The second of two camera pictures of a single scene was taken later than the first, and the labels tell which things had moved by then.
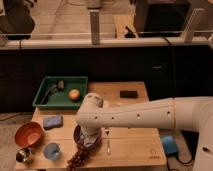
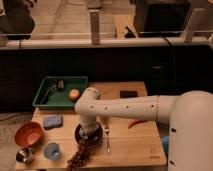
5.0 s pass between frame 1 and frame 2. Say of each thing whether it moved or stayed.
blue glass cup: stayed
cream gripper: moved
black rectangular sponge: stayed
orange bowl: stayed
